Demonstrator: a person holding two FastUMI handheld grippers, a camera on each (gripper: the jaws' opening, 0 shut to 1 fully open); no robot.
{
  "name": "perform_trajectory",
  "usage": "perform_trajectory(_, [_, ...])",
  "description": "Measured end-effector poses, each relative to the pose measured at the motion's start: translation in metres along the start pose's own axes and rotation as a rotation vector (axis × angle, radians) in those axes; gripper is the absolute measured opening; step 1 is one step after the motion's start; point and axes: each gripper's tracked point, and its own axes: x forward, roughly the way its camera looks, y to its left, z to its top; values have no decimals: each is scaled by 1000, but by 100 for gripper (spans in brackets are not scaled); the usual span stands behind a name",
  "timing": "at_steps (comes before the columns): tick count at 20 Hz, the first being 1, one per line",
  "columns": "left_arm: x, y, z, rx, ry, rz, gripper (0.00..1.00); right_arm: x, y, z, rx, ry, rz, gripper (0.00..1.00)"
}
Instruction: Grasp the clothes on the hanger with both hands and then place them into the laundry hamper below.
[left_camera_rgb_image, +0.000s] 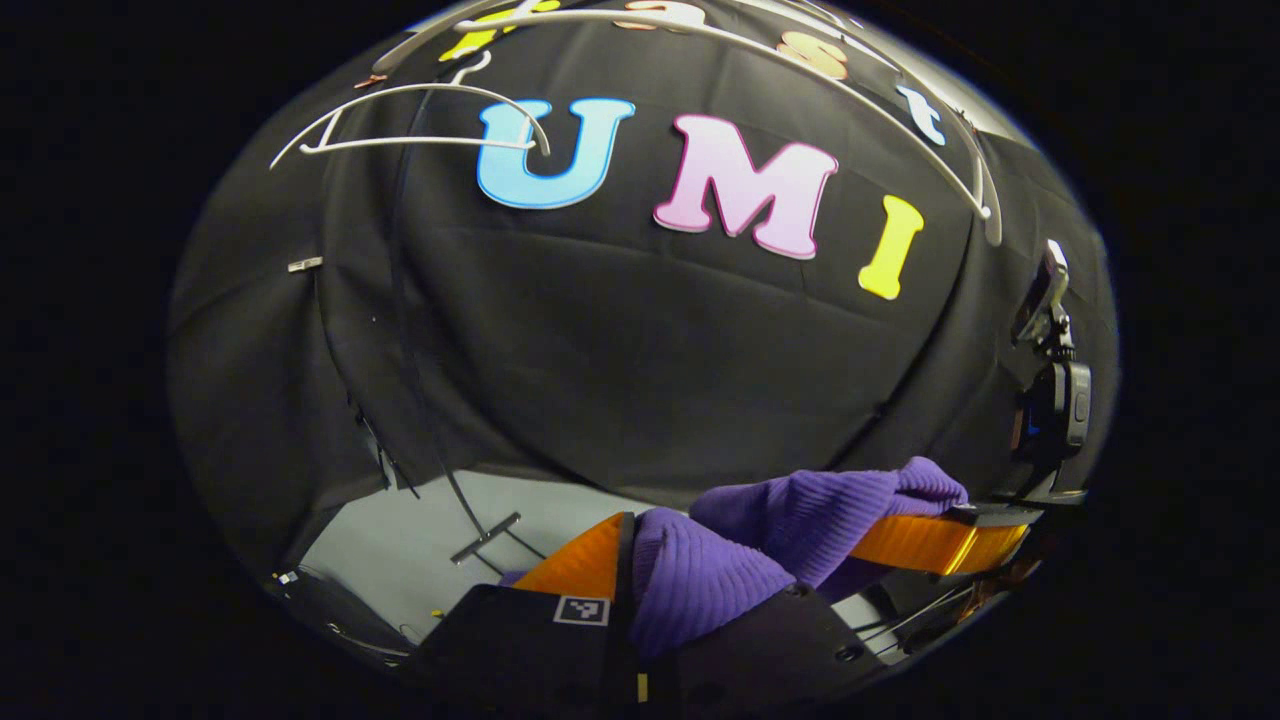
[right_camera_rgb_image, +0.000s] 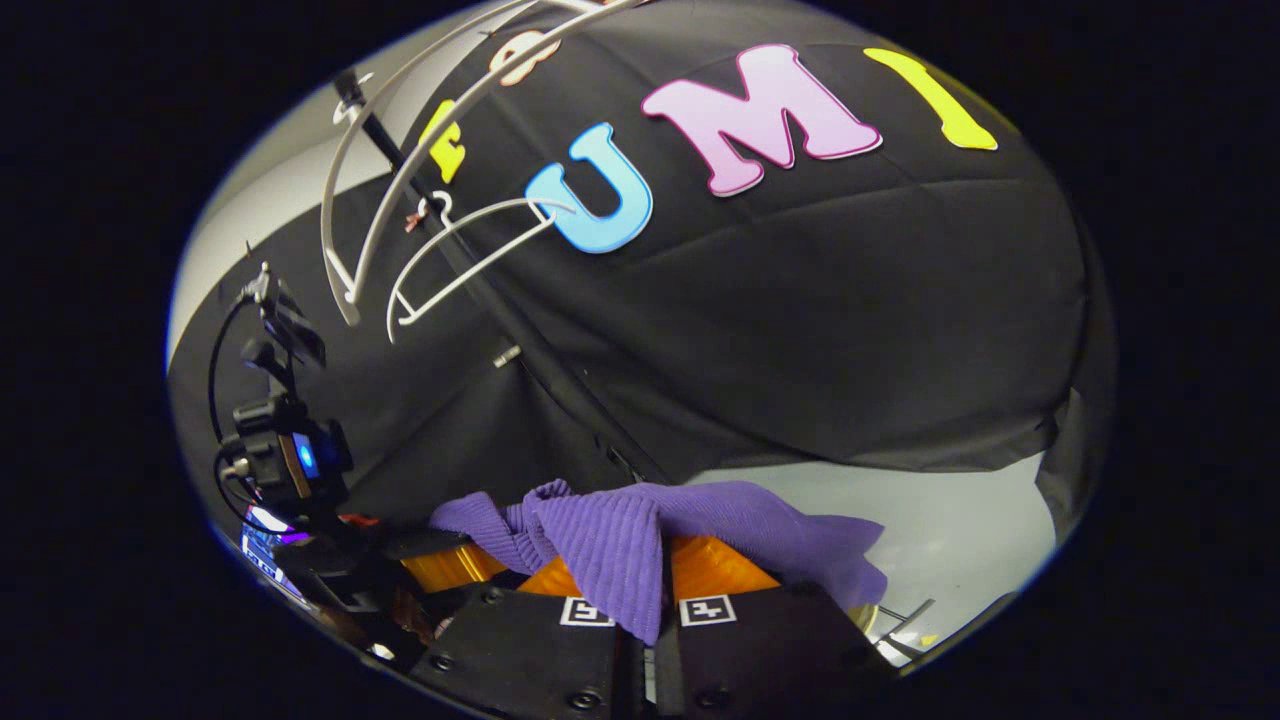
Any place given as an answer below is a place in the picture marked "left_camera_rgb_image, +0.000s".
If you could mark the silver metal clip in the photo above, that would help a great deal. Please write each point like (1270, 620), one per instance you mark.
(305, 264)

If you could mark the black backdrop cloth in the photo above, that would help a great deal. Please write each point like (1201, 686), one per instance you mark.
(620, 360)

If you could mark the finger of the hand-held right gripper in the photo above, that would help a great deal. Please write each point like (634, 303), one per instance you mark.
(930, 545)

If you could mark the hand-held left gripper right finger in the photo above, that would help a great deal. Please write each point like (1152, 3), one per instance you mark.
(780, 650)

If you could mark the copper backdrop clip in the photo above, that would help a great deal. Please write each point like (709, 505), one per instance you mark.
(370, 81)

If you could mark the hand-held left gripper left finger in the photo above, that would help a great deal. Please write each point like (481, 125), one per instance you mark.
(520, 645)

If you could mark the small white clothes hanger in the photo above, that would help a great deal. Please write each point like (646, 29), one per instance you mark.
(420, 141)

